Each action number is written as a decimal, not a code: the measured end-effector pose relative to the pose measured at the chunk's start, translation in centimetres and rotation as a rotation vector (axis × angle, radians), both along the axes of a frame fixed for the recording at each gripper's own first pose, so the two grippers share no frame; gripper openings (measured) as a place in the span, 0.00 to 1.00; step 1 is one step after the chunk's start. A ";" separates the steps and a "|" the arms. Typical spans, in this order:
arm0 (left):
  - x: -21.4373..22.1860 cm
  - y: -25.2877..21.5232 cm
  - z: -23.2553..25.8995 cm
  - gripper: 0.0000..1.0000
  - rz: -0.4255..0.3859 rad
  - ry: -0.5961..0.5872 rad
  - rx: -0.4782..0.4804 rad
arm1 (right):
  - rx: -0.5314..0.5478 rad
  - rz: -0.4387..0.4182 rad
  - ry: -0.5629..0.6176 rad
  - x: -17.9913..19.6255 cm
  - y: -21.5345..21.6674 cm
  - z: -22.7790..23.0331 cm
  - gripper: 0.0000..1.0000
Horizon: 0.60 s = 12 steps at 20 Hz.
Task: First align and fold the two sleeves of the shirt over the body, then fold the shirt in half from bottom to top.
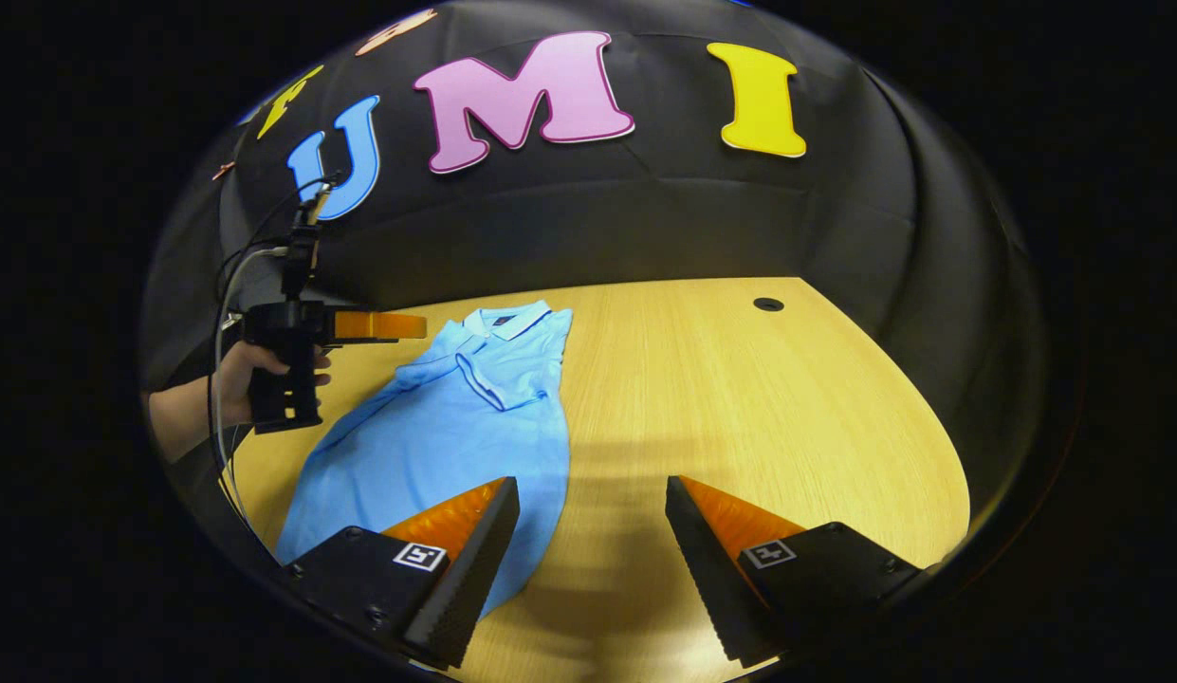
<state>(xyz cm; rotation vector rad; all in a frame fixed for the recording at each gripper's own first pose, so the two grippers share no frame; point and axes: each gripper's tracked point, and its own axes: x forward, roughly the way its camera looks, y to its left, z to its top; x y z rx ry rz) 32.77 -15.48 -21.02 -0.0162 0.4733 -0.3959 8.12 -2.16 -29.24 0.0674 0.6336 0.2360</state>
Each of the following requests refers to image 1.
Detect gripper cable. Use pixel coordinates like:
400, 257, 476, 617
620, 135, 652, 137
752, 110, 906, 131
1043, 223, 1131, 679
207, 175, 342, 518

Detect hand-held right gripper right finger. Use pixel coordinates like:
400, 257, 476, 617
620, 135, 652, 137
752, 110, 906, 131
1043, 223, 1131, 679
666, 475, 926, 668

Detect light blue T-shirt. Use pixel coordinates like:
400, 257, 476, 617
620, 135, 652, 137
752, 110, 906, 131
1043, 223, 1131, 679
275, 301, 575, 618

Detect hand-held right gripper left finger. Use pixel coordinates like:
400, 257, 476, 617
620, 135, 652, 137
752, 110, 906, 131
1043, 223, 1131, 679
275, 476, 521, 670

